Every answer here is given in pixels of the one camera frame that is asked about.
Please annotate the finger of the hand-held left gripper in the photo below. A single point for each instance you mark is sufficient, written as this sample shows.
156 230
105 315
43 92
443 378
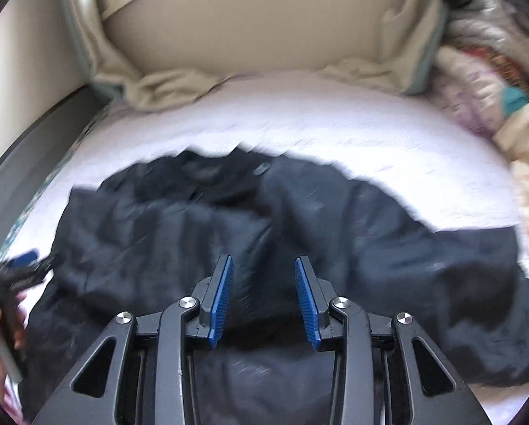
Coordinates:
30 270

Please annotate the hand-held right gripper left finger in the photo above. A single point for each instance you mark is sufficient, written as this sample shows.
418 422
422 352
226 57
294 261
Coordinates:
220 305

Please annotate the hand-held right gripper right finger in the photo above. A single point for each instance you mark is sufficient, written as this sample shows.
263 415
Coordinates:
309 305

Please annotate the dark navy garment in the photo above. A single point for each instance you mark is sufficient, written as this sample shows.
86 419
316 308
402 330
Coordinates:
158 230

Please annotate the pile of folded clothes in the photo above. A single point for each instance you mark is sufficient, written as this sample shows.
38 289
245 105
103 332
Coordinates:
481 75

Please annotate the bed with white bedspread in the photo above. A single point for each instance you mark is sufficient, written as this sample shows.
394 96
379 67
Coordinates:
335 128

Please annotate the beige curtain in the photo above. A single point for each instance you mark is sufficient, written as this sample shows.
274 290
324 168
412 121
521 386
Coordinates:
109 66
414 40

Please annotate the beige headboard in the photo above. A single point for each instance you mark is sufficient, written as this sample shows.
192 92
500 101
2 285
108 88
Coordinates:
255 31

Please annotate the dark bed frame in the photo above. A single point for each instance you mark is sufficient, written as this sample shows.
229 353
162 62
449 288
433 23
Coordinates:
30 137

